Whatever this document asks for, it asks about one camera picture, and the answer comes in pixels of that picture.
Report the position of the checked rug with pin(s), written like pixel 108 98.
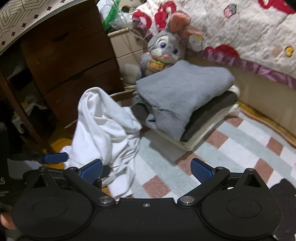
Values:
pixel 242 143

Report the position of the person's left hand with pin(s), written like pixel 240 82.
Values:
pixel 5 221

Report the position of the geometric patterned table cover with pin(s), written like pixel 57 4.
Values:
pixel 18 18

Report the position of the dark grey folded garment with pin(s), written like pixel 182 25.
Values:
pixel 208 113

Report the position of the quilted bedspread with red print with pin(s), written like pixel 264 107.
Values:
pixel 242 34

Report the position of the grey folded sweater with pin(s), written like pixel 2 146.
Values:
pixel 180 92

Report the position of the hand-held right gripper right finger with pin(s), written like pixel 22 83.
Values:
pixel 200 170

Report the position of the green plastic bag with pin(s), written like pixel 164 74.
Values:
pixel 111 18

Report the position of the grey rabbit plush toy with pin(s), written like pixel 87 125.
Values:
pixel 164 46

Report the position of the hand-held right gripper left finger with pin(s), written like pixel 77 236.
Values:
pixel 92 171

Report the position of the brown wooden dresser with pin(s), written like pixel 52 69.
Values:
pixel 69 58

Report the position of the person's dark pants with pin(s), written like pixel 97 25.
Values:
pixel 286 204

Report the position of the cream bedside cabinet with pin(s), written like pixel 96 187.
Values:
pixel 124 51

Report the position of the cream bed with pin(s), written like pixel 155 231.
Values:
pixel 266 97

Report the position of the white t-shirt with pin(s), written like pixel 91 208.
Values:
pixel 99 122

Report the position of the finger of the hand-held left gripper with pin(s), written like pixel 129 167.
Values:
pixel 55 157

